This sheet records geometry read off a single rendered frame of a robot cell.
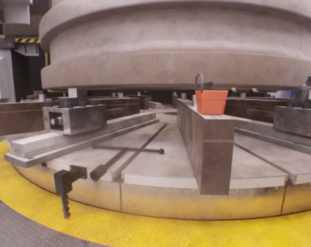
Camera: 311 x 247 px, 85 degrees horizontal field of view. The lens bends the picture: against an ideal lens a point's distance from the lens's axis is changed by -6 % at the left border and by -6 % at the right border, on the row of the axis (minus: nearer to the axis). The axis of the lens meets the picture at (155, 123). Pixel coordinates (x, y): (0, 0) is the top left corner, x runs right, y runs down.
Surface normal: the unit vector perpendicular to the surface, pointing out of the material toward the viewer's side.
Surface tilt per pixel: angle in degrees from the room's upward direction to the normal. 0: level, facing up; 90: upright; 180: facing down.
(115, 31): 90
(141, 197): 90
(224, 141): 90
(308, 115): 90
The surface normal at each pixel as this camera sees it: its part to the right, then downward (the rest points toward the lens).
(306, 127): -0.95, 0.06
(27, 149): 0.85, -0.24
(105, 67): -0.36, 0.16
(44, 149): 0.90, 0.07
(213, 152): -0.07, 0.18
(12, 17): 0.32, 0.17
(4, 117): 0.66, 0.13
